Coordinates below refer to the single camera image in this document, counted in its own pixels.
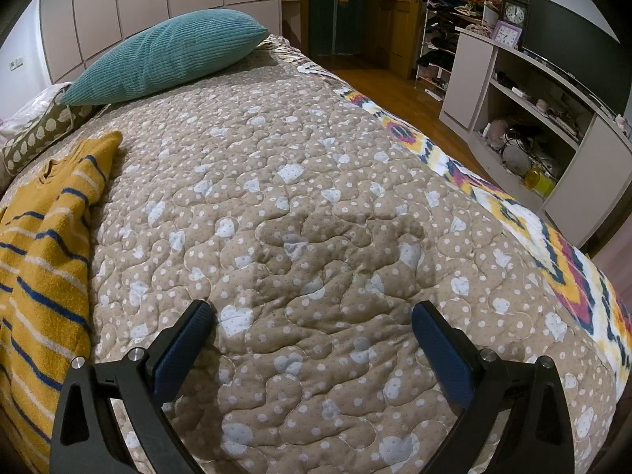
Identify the teal corduroy pillow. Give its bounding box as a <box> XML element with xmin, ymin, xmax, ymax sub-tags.
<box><xmin>62</xmin><ymin>9</ymin><xmax>269</xmax><ymax>106</ymax></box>

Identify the purple square alarm clock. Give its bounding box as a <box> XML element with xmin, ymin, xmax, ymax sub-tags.
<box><xmin>492</xmin><ymin>21</ymin><xmax>522</xmax><ymax>49</ymax></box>

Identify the pink floral duvet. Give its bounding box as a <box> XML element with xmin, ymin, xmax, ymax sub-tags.
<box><xmin>0</xmin><ymin>81</ymin><xmax>71</xmax><ymax>146</ymax></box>

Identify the yellow bottle on shelf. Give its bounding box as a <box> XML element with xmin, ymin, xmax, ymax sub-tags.
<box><xmin>524</xmin><ymin>165</ymin><xmax>557</xmax><ymax>198</ymax></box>

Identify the white tv cabinet shelf unit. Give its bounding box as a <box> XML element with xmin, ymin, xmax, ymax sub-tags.
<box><xmin>439</xmin><ymin>29</ymin><xmax>631</xmax><ymax>252</ymax></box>

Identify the white wall switch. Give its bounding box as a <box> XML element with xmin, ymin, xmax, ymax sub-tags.
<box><xmin>9</xmin><ymin>58</ymin><xmax>24</xmax><ymax>71</ymax></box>

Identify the wooden bedroom door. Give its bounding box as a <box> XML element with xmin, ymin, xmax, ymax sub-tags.
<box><xmin>376</xmin><ymin>0</ymin><xmax>422</xmax><ymax>78</ymax></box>

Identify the cluttered clothes rack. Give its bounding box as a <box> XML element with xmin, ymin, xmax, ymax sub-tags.
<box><xmin>416</xmin><ymin>0</ymin><xmax>501</xmax><ymax>102</ymax></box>

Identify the olive white patterned bolster pillow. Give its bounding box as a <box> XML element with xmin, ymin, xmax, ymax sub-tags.
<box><xmin>1</xmin><ymin>86</ymin><xmax>103</xmax><ymax>178</ymax></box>

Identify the yellow striped knit sweater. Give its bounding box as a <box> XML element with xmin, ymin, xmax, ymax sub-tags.
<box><xmin>1</xmin><ymin>132</ymin><xmax>122</xmax><ymax>473</ymax></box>

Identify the black flat television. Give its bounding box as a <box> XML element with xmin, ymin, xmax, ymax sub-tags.
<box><xmin>523</xmin><ymin>0</ymin><xmax>631</xmax><ymax>115</ymax></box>

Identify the colourful ikat patterned blanket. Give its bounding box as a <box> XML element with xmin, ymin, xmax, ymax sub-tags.
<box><xmin>295</xmin><ymin>59</ymin><xmax>631</xmax><ymax>396</ymax></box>

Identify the dark ornate mantel clock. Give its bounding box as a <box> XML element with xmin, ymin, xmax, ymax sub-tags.
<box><xmin>501</xmin><ymin>0</ymin><xmax>529</xmax><ymax>29</ymax></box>

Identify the beige heart quilted bedspread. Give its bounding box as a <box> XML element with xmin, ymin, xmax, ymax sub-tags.
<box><xmin>0</xmin><ymin>36</ymin><xmax>618</xmax><ymax>474</ymax></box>

